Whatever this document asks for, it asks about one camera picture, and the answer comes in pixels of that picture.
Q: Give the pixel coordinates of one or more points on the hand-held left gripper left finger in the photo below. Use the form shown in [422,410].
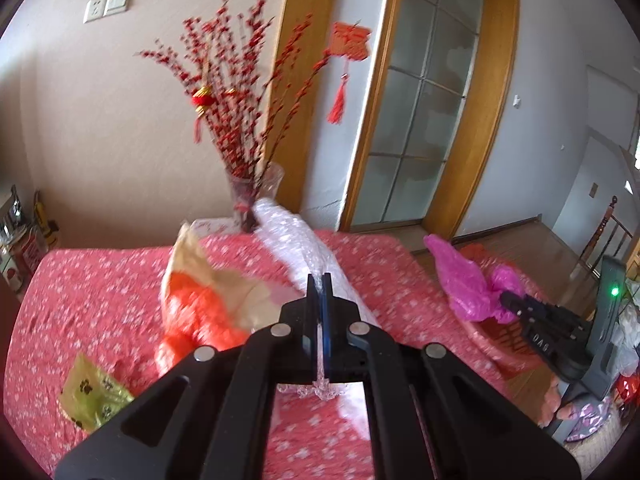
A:
[314,305]

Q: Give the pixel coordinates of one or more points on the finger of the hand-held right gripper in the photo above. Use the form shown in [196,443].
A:
[530,307]

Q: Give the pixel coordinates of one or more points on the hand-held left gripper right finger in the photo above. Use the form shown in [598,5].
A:
[327,310]

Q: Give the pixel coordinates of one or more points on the red plastic basket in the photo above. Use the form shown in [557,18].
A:
[495,352]

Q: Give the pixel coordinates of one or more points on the clear bubble wrap sheet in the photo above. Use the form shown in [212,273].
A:
[300,245]

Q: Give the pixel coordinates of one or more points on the pink plastic bag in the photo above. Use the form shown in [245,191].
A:
[465,280]

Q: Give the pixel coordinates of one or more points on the red plastic bag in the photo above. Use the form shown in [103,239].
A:
[190,315]

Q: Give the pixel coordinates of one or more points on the yellow paw print bag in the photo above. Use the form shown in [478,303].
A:
[90,395]

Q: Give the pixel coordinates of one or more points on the person's right hand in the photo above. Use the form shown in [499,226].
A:
[564,411]

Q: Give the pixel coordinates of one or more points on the wooden chair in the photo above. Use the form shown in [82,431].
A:
[602,240]

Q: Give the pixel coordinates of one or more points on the tan translucent plastic bag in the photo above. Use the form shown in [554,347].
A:
[235,290]

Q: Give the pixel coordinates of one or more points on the purple floral cloth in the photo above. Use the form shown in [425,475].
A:
[592,417]

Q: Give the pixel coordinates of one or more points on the glass vase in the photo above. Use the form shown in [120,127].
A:
[250,197]

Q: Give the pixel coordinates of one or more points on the frosted glass door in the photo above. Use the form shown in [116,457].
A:
[425,135]

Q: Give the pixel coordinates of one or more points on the red berry branches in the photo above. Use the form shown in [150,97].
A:
[225,110]

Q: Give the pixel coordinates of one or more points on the small red lantern ornament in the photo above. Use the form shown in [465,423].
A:
[201,97]

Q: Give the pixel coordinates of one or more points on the red knot tassel decoration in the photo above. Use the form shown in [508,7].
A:
[352,40]

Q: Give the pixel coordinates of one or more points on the wooden door frame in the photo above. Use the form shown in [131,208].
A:
[500,85]

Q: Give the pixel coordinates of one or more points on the white wall switch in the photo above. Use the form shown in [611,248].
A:
[118,1]

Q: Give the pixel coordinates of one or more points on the white wall socket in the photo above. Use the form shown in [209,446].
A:
[94,10]

